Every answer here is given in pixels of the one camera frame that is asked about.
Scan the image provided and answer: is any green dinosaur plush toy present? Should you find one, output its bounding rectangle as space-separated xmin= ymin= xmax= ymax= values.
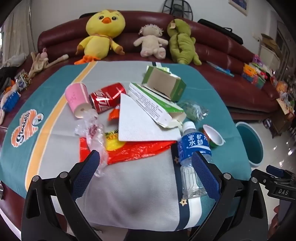
xmin=167 ymin=19 xmax=202 ymax=65

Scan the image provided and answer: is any dark red leather sofa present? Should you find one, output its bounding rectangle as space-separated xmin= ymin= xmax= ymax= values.
xmin=23 ymin=10 xmax=287 ymax=121

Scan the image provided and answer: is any wooden side table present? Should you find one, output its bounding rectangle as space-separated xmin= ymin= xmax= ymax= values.
xmin=270 ymin=97 xmax=296 ymax=139

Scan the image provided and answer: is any blue and white packet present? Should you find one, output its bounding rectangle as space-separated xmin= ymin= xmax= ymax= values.
xmin=2 ymin=91 xmax=21 ymax=113

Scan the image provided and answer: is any black long bag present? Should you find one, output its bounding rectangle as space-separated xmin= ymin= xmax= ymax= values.
xmin=198 ymin=19 xmax=244 ymax=45

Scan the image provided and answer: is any beige long-eared bunny plush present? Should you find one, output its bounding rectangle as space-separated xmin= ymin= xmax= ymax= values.
xmin=28 ymin=47 xmax=69 ymax=78

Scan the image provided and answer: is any white paper napkin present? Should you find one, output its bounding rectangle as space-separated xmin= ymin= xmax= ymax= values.
xmin=118 ymin=93 xmax=182 ymax=142

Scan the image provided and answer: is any green cardboard box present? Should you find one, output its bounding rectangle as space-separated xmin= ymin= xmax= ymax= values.
xmin=142 ymin=65 xmax=187 ymax=102

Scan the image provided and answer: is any yellow chick plush toy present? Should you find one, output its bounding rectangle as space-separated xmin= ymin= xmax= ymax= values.
xmin=74 ymin=9 xmax=126 ymax=65

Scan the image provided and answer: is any teal round trash bin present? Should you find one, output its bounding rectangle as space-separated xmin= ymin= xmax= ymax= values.
xmin=235 ymin=122 xmax=264 ymax=168

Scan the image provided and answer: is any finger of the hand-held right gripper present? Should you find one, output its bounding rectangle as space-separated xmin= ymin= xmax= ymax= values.
xmin=251 ymin=169 xmax=279 ymax=187
xmin=266 ymin=165 xmax=296 ymax=181

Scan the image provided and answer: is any white and green carton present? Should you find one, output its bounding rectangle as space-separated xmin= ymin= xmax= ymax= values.
xmin=128 ymin=82 xmax=186 ymax=128

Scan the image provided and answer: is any black standing fan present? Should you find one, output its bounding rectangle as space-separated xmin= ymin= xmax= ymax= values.
xmin=162 ymin=0 xmax=193 ymax=16

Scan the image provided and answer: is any red soda can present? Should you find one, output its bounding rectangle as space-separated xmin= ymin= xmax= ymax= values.
xmin=89 ymin=83 xmax=128 ymax=114

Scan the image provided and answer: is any pink paper cup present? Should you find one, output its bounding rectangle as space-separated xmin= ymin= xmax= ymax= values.
xmin=65 ymin=82 xmax=94 ymax=120

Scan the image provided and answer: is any blue label water bottle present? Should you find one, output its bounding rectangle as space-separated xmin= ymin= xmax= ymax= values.
xmin=178 ymin=121 xmax=213 ymax=200

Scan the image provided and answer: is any person's right hand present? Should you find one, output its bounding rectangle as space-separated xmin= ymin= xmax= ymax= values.
xmin=273 ymin=205 xmax=282 ymax=232

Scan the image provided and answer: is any blue picture book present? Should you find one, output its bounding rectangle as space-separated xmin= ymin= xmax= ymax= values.
xmin=207 ymin=61 xmax=235 ymax=77

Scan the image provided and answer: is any brown cardboard box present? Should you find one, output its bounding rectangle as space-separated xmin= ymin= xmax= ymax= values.
xmin=258 ymin=34 xmax=281 ymax=70

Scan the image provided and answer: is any shiny patterned small box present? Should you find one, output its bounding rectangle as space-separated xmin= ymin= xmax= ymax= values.
xmin=15 ymin=72 xmax=31 ymax=91

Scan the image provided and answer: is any green clear plastic wrapper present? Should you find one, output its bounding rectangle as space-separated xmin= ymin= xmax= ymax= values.
xmin=178 ymin=100 xmax=209 ymax=122

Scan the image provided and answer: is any framed wall picture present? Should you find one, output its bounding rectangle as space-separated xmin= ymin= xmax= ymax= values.
xmin=228 ymin=0 xmax=249 ymax=16

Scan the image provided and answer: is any teal and grey printed tablecloth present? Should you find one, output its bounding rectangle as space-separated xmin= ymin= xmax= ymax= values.
xmin=0 ymin=61 xmax=252 ymax=232

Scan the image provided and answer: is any white curtain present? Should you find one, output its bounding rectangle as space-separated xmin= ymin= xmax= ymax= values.
xmin=0 ymin=9 xmax=30 ymax=67

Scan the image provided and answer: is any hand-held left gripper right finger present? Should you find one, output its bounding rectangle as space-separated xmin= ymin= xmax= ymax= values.
xmin=188 ymin=151 xmax=269 ymax=241

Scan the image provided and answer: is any red and yellow plastic bag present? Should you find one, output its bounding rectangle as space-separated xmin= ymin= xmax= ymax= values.
xmin=79 ymin=131 xmax=178 ymax=165

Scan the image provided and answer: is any orange snack packet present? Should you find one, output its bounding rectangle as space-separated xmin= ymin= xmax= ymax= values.
xmin=108 ymin=104 xmax=121 ymax=121

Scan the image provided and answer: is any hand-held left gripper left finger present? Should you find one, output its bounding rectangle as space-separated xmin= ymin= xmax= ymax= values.
xmin=21 ymin=149 xmax=102 ymax=241

